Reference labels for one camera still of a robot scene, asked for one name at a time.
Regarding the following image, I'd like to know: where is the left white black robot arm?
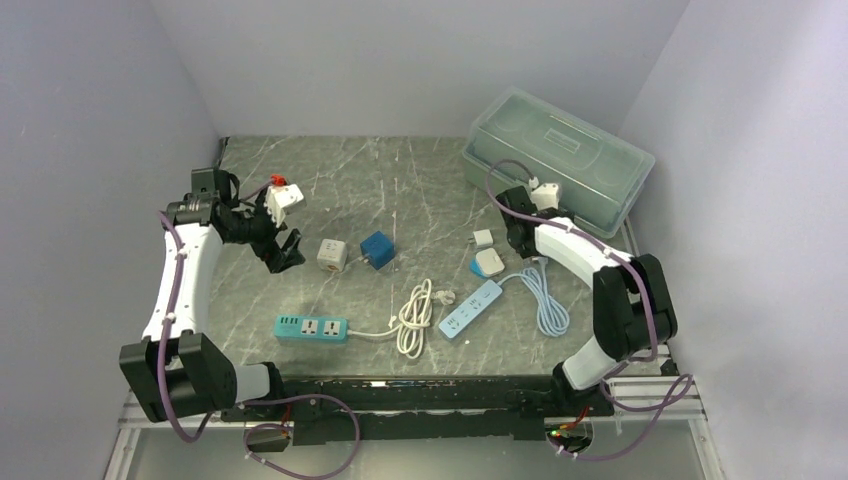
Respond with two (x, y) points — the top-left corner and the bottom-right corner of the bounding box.
(119, 167), (305, 423)

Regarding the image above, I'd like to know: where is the small white charger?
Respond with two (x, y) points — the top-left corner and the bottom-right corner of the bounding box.
(469, 229), (494, 250)

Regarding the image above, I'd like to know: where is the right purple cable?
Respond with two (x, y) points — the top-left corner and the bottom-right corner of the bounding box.
(484, 158), (694, 464)

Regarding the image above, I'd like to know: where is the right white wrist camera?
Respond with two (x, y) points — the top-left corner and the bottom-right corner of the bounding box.
(528, 178), (562, 210)

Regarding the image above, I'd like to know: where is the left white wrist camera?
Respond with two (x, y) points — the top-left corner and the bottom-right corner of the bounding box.
(264, 174), (305, 228)

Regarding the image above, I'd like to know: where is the light blue power strip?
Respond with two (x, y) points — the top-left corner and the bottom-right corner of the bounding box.
(438, 256), (571, 342)

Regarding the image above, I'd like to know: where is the white cube socket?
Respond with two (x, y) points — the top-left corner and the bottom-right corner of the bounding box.
(316, 239), (348, 272)

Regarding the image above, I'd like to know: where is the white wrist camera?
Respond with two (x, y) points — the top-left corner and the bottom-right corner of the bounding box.
(264, 174), (305, 228)
(528, 178), (562, 210)

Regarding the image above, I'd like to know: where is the blue cube adapter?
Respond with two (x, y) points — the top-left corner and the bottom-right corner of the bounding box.
(360, 231), (395, 270)

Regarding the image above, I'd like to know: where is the teal power strip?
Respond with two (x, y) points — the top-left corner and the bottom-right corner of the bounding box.
(273, 278), (460, 361)

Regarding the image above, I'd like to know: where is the black base frame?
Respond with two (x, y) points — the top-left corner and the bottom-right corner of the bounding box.
(221, 374), (614, 446)

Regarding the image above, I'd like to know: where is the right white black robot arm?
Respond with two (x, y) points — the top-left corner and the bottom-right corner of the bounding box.
(490, 187), (678, 415)

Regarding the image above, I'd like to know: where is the white blue charger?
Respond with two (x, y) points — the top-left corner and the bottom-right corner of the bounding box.
(469, 248), (505, 278)

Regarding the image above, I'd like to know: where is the green plastic toolbox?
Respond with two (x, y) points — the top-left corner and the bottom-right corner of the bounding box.
(461, 87), (656, 239)

